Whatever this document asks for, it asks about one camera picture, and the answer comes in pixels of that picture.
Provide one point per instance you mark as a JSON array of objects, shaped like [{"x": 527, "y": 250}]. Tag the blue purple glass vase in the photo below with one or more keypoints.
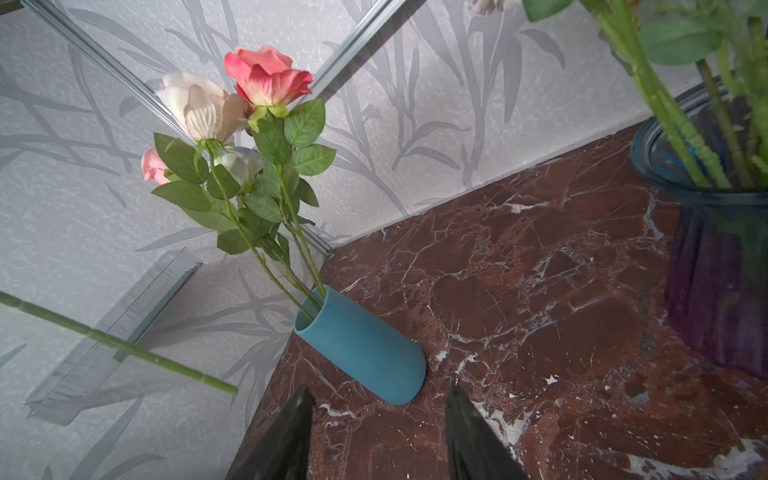
[{"x": 716, "y": 283}]

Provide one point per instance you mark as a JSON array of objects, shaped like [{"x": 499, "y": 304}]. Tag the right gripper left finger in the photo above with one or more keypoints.
[{"x": 283, "y": 450}]

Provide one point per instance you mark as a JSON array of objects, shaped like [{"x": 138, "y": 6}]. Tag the pink white rose bunch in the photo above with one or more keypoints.
[{"x": 114, "y": 342}]

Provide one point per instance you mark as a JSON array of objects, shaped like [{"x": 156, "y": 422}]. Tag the coral red rose stem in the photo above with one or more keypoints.
[{"x": 285, "y": 124}]

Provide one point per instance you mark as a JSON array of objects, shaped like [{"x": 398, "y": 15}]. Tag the cream peach flower stem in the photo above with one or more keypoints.
[{"x": 734, "y": 72}]

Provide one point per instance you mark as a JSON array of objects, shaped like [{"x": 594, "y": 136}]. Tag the pink and white rose stem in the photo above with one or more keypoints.
[{"x": 243, "y": 164}]

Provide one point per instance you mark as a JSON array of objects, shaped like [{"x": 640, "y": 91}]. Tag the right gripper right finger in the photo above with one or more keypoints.
[{"x": 474, "y": 451}]

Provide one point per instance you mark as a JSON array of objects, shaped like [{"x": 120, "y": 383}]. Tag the teal ceramic vase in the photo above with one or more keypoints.
[{"x": 370, "y": 351}]

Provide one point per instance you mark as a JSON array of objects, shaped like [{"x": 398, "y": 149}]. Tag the cream rose stem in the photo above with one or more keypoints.
[{"x": 216, "y": 121}]

